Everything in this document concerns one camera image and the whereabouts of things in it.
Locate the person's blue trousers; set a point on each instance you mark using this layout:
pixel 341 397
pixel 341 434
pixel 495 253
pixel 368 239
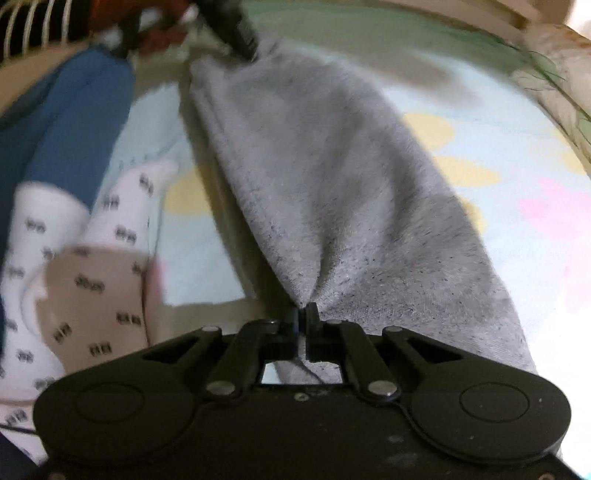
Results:
pixel 69 120

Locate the leaf-patterned pillow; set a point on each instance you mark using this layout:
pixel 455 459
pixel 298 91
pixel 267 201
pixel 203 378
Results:
pixel 563 83

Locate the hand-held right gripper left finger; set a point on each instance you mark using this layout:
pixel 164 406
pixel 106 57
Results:
pixel 290 326

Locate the white printed sock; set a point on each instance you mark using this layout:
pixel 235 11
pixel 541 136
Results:
pixel 129 217
pixel 92 300

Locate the grey pants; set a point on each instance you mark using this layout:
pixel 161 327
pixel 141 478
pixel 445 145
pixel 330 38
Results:
pixel 323 184

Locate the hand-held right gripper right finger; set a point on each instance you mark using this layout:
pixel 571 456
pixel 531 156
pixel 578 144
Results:
pixel 312 324

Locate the person's striped shirt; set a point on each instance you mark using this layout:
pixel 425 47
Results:
pixel 27 23

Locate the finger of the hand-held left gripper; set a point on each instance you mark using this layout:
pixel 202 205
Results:
pixel 235 27

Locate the floral bed sheet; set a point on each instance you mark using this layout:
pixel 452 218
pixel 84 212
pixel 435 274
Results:
pixel 508 138

